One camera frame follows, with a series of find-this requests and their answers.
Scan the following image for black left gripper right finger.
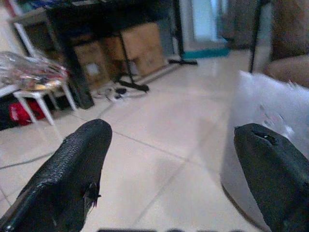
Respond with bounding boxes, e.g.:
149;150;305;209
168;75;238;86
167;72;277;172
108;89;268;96
233;123;309;232

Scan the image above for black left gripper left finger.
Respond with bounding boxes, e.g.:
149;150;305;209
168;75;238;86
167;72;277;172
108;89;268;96
0;118;113;232

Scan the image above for white furry pillow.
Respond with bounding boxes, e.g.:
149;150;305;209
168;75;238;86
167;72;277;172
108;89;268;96
220;70;309;232

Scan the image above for black stand with floor foot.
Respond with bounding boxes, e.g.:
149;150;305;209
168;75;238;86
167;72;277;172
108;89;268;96
168;0;198;66
115;33;150;92

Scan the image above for brown sofa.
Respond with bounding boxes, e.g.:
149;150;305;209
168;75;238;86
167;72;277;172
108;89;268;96
263;0;309;88

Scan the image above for red and black bag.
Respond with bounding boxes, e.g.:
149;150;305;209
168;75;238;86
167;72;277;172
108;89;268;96
0;100;47;131

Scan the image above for white small table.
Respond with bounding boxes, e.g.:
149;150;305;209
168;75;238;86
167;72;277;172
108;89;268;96
0;81;78;127

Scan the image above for shiny plastic wrapped bundle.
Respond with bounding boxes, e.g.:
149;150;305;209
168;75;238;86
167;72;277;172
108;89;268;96
0;51;69;91

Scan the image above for cardboard box with white label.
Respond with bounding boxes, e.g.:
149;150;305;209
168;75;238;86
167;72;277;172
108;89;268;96
73;41;112;89

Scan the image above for thin black pole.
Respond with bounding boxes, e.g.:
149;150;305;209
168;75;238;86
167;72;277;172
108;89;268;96
248;0;266;73

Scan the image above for black desk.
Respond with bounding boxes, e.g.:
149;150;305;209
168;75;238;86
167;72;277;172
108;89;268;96
44;0;181;110

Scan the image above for large cardboard box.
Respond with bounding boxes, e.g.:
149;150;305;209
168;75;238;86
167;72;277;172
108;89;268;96
120;22;167;76

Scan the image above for tangled cables on floor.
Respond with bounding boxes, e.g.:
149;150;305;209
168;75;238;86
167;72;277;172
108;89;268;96
93;87;136;102

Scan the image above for white shelf frame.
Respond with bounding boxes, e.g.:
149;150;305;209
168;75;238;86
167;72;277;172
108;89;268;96
7;0;49;58

